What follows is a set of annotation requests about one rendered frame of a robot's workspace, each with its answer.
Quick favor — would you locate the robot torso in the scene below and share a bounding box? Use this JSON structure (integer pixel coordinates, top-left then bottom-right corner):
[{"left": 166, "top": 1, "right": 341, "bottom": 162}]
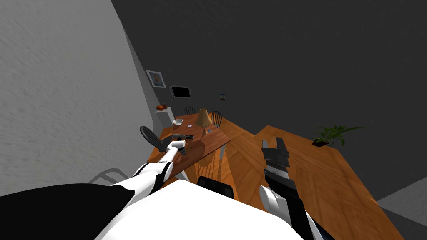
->
[{"left": 94, "top": 175, "right": 305, "bottom": 240}]

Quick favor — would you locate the black wall screen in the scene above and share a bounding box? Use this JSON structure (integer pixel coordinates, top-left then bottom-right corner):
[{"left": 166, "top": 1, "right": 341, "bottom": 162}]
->
[{"left": 169, "top": 85, "right": 193, "bottom": 99}]

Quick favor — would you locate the white cabinet with orange items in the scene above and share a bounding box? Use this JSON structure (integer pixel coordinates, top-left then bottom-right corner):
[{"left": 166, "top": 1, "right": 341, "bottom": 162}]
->
[{"left": 155, "top": 103, "right": 176, "bottom": 133}]

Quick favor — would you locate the grey framed portrait picture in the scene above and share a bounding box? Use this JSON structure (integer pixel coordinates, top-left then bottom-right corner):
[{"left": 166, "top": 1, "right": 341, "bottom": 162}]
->
[{"left": 145, "top": 70, "right": 167, "bottom": 89}]

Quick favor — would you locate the black round-back chair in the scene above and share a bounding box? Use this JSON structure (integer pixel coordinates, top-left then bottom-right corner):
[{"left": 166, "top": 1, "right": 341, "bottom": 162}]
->
[{"left": 139, "top": 125, "right": 166, "bottom": 153}]

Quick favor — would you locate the green potted plant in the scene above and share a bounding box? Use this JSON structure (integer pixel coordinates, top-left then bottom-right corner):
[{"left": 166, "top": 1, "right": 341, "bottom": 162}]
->
[{"left": 311, "top": 125, "right": 368, "bottom": 148}]

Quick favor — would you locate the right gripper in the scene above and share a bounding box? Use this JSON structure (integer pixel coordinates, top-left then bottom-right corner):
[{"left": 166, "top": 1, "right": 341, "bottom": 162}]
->
[{"left": 261, "top": 136, "right": 291, "bottom": 181}]

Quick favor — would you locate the brown wooden table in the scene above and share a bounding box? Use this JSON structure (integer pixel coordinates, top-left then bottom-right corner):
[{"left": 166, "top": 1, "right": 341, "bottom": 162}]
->
[{"left": 148, "top": 113, "right": 232, "bottom": 178}]

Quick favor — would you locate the tan shade table lamp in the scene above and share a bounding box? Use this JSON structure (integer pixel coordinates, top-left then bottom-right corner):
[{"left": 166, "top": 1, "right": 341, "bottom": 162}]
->
[{"left": 195, "top": 108, "right": 214, "bottom": 135}]

